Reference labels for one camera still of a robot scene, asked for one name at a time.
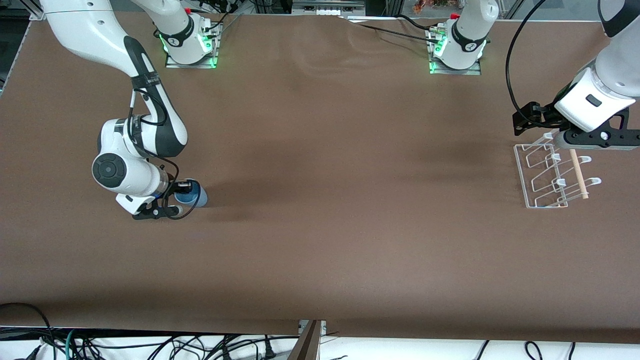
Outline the blue plastic cup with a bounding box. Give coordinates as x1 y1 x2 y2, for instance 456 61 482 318
173 179 209 209

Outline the wooden rack rod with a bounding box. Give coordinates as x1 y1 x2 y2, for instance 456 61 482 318
570 149 590 200

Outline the orange red background item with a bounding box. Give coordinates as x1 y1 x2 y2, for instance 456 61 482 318
413 0 464 14

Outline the aluminium table leg profile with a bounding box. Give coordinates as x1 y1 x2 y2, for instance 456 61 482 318
287 320 324 360

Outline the black right camera mount plate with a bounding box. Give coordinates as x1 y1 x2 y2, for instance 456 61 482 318
131 196 184 221

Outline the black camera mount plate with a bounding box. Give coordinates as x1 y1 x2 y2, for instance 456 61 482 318
131 196 184 221
565 107 640 150

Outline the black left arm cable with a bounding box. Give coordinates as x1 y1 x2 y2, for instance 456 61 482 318
505 0 556 128

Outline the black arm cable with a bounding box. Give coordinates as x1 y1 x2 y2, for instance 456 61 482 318
127 75 202 221
505 0 556 128

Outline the black left camera mount plate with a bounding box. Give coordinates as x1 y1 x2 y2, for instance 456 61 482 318
565 107 640 150

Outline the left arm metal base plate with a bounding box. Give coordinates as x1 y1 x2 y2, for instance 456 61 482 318
428 27 483 76

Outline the white wire cup rack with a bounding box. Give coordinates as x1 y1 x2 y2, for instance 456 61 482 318
514 129 602 209

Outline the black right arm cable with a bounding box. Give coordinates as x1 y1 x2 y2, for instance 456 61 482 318
127 75 202 221

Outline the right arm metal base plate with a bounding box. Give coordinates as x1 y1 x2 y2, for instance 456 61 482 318
164 22 220 70

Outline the black cable across table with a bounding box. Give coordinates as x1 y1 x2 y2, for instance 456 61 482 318
340 14 447 44

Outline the white metal bracket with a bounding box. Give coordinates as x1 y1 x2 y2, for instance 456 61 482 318
298 320 328 337

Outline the black cable with plug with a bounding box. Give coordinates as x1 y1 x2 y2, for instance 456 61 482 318
204 334 282 360

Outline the thick black looped cable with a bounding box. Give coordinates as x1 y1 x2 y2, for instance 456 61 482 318
0 302 57 360

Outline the aluminium corner post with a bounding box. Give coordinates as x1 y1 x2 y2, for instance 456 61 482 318
0 0 47 96

